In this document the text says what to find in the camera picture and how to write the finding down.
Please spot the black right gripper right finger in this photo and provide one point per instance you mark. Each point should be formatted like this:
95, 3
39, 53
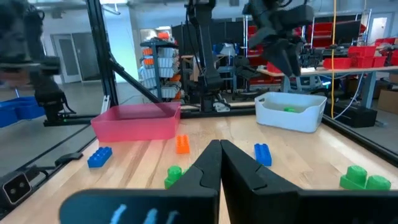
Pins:
255, 202

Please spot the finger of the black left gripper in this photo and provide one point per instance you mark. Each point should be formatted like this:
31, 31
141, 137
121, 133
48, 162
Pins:
297, 56
280, 56

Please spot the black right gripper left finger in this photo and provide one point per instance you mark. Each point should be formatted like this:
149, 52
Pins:
192, 199

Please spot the green toy block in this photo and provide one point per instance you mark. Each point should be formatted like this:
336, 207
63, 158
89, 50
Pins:
356, 179
172, 175
289, 109

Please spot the blue toy block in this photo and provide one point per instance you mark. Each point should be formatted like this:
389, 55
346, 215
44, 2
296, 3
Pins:
99, 157
263, 155

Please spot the orange toy block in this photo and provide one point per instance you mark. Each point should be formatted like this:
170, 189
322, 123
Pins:
183, 144

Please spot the metal rack with red bins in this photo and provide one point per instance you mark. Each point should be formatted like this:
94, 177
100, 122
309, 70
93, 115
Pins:
320, 31
253, 40

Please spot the red storage bin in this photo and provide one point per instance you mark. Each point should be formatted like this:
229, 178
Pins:
387, 42
370, 62
337, 63
362, 51

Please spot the long work table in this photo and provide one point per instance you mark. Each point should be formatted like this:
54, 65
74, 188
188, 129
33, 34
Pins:
342, 71

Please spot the black computer monitor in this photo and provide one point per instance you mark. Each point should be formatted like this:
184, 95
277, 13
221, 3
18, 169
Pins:
347, 31

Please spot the white plastic bin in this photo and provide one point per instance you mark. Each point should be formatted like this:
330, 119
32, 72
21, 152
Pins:
289, 123

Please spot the black computer case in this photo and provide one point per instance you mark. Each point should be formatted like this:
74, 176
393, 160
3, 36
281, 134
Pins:
351, 116

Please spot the white door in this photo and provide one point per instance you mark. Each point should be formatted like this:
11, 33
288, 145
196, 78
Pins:
377, 29

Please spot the pink plastic bin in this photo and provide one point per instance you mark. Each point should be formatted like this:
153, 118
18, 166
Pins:
136, 127

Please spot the cardboard box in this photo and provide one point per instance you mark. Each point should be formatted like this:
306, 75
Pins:
388, 101

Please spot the parts organizer rack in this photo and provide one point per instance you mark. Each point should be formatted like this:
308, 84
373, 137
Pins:
161, 62

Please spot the grey double door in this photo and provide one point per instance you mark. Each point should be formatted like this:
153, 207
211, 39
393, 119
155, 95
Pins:
66, 59

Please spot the blue plastic crate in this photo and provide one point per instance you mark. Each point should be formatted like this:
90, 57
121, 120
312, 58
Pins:
21, 110

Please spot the white arm base bracket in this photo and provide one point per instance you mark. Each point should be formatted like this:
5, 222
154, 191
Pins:
221, 107

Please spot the black aluminium rig frame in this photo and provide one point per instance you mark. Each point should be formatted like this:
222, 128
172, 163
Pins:
102, 62

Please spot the black depth camera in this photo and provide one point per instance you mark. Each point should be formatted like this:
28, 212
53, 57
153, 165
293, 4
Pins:
15, 188

